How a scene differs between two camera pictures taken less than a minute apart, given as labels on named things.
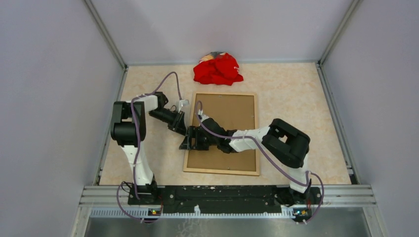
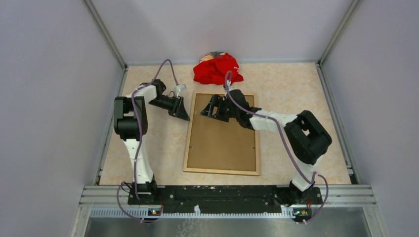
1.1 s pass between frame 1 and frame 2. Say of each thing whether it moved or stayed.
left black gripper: moved
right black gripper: moved
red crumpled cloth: stayed
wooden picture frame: stayed
